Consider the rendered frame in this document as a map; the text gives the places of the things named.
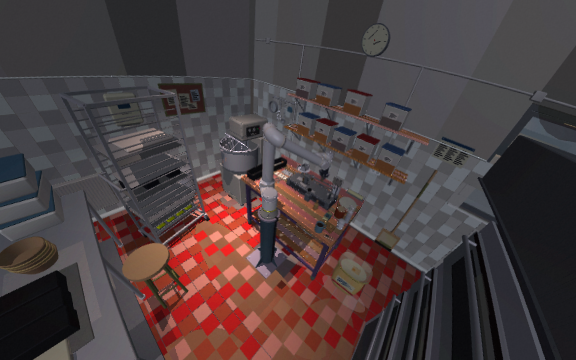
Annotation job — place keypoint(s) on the round wooden stool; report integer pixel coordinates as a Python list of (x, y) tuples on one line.
[(145, 261)]

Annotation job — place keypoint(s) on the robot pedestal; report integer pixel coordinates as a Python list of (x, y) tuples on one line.
[(267, 240)]

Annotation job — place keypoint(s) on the blue-lidded ingredient bin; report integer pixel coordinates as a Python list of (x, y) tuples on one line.
[(389, 159), (394, 116), (307, 122), (343, 139), (328, 94)]

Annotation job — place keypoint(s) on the blue cup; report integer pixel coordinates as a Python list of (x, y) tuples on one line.
[(319, 227)]

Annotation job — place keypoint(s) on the grey metal tray rack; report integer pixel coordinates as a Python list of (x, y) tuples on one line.
[(143, 165)]

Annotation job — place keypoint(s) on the dark grey beam scale body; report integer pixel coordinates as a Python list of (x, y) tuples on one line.
[(313, 190)]

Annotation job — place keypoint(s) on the wooden wall shelf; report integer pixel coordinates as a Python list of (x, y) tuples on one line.
[(368, 120), (353, 155)]

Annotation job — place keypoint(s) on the stack of white blue crates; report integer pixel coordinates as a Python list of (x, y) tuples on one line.
[(8, 195)]

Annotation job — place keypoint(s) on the wooden workbench with blue legs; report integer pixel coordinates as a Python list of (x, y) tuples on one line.
[(295, 207)]

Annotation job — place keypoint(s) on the cream floor scale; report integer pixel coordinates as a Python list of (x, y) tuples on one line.
[(352, 274)]

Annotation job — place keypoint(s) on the white wall sign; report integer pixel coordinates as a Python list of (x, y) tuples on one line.
[(452, 151)]

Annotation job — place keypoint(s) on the hanging metal whisk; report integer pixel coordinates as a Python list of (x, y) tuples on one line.
[(273, 107)]

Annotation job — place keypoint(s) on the wooden broom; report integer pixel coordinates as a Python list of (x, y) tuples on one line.
[(403, 220)]

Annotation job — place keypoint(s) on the red-lidded ingredient bin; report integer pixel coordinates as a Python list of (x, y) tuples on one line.
[(366, 147), (357, 102), (306, 87), (324, 129)]

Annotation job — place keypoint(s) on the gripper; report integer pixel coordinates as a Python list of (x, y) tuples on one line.
[(324, 172)]

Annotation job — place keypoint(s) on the grey counter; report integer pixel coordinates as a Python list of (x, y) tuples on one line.
[(83, 280)]

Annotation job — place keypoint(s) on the stack of tan bowls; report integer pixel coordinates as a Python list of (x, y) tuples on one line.
[(25, 255)]

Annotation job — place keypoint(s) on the grey dough mixer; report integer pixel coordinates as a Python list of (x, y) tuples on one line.
[(240, 150)]

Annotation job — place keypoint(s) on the stack of black trays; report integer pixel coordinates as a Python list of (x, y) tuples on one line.
[(30, 320)]

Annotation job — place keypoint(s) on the dark deck oven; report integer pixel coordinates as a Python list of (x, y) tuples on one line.
[(533, 260)]

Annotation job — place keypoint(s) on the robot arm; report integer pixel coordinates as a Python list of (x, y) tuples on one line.
[(268, 170)]

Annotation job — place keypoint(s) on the round wall clock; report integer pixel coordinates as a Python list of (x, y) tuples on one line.
[(375, 39)]

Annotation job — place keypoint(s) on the brown tin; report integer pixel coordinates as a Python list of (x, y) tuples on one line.
[(340, 213)]

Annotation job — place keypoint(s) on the grey wall pipe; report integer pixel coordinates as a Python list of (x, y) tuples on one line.
[(418, 67)]

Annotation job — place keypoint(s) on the black loaf tin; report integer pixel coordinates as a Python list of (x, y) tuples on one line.
[(266, 168)]

